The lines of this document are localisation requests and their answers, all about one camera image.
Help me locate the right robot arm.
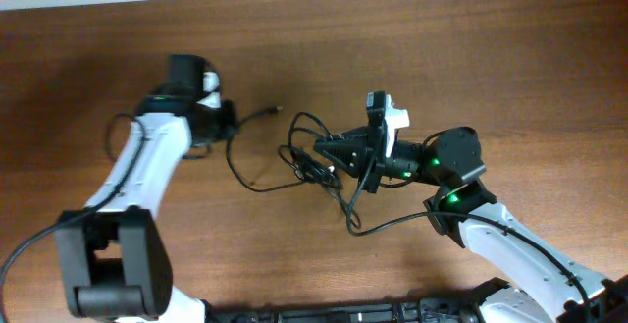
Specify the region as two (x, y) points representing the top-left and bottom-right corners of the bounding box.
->
(314, 127), (627, 322)

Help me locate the black cable bundle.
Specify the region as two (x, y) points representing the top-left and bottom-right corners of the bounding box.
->
(224, 105), (363, 231)

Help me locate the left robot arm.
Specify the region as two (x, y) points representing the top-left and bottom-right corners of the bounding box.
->
(54, 54), (236, 322)

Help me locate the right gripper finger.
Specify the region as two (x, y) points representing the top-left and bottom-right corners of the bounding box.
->
(314, 139), (372, 176)
(322, 127), (369, 147)

